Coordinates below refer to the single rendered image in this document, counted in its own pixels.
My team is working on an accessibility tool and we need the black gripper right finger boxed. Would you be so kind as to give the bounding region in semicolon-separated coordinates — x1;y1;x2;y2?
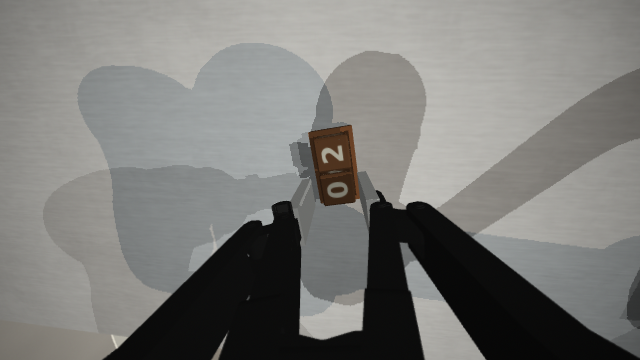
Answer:
357;171;640;360

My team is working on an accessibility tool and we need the brown calendar cube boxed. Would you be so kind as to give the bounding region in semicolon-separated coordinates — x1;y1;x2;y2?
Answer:
313;132;351;173
319;168;356;206

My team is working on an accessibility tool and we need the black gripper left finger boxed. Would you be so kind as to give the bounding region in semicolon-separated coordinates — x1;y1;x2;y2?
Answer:
102;178;316;360

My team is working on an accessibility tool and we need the brown wooden tray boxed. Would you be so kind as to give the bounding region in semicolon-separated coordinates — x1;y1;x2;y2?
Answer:
308;125;360;203

